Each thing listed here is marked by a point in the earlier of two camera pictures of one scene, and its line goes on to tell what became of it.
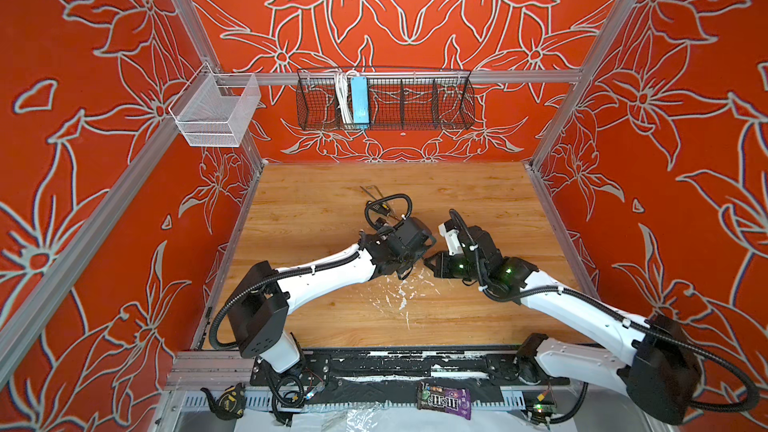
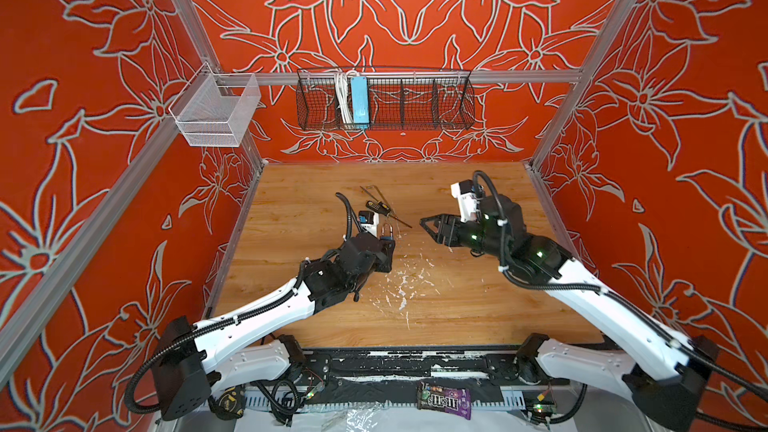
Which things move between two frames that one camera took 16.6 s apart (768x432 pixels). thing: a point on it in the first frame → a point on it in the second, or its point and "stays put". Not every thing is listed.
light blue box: [360, 102] stays put
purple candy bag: [439, 398] stays put
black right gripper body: [450, 261] → [450, 229]
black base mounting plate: [404, 367] stays put
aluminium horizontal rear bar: [397, 77] stays put
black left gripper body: [405, 264] → [384, 246]
